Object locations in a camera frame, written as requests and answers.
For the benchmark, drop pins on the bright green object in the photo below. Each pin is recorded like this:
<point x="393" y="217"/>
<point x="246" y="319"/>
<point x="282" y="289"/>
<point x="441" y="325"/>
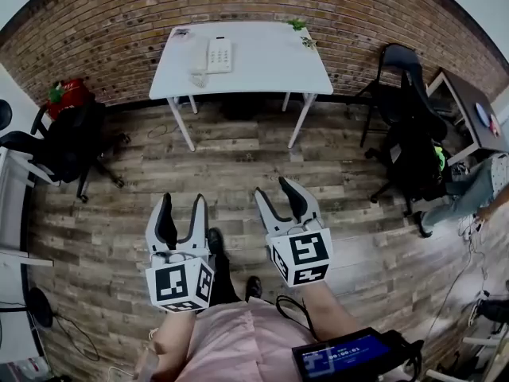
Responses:
<point x="439" y="157"/>

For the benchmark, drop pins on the blue round object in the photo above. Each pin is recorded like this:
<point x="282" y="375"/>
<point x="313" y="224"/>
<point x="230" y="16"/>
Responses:
<point x="482" y="114"/>

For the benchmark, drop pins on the white desk telephone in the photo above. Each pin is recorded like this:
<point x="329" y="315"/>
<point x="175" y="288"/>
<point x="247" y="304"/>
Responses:
<point x="219" y="56"/>

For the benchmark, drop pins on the black folding chair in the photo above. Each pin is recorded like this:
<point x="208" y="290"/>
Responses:
<point x="391" y="62"/>

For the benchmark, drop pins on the person's black trouser leg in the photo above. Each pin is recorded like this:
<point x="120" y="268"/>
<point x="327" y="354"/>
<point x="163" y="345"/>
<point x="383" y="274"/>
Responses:
<point x="222" y="281"/>

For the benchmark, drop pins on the red small object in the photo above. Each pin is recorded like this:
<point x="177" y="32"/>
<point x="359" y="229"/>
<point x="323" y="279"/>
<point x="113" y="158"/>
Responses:
<point x="495" y="125"/>

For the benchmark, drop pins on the white side desk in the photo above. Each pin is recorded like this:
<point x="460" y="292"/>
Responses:
<point x="12" y="197"/>

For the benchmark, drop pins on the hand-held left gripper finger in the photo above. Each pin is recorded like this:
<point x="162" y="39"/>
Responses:
<point x="202" y="229"/>
<point x="153" y="229"/>

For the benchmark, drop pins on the person's right forearm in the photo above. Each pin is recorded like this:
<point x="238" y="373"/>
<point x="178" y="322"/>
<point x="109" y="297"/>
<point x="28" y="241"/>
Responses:
<point x="330" y="309"/>

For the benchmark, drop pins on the green white plant sprig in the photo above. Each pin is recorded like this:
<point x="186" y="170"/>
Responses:
<point x="308" y="42"/>

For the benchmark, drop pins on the green leafy plant sprig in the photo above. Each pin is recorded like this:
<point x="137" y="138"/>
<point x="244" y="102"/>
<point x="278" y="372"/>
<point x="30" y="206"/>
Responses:
<point x="296" y="24"/>

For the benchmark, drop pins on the black round stand base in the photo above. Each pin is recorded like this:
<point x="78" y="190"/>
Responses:
<point x="39" y="306"/>

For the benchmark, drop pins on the dark-top side table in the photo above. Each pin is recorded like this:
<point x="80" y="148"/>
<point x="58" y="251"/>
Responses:
<point x="473" y="118"/>

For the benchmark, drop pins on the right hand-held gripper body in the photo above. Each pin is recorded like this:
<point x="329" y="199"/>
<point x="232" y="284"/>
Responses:
<point x="306" y="253"/>

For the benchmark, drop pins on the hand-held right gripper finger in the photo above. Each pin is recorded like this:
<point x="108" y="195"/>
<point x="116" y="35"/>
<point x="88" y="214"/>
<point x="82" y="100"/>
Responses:
<point x="267" y="217"/>
<point x="308" y="203"/>

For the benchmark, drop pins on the small dark desk object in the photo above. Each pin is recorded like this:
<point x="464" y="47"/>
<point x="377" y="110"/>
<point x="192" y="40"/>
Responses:
<point x="182" y="32"/>

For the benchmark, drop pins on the black high-back office chair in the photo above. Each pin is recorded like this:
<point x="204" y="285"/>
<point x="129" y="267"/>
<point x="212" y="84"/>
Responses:
<point x="413" y="149"/>

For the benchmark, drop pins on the person's pink shirt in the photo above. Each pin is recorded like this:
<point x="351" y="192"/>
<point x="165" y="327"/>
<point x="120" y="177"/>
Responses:
<point x="238" y="344"/>

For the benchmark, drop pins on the person's left forearm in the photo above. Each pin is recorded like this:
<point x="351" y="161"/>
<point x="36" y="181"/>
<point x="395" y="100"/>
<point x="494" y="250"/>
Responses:
<point x="175" y="340"/>

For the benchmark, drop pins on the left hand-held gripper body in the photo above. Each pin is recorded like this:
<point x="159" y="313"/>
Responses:
<point x="179" y="285"/>

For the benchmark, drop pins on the person's black shoe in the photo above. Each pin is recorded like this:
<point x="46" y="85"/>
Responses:
<point x="215" y="239"/>
<point x="253" y="287"/>

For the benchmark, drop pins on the red bag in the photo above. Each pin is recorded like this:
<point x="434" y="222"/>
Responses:
<point x="65" y="96"/>

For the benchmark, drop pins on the black device with blue screen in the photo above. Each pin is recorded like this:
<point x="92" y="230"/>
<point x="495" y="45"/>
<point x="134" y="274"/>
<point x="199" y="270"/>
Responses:
<point x="342" y="356"/>

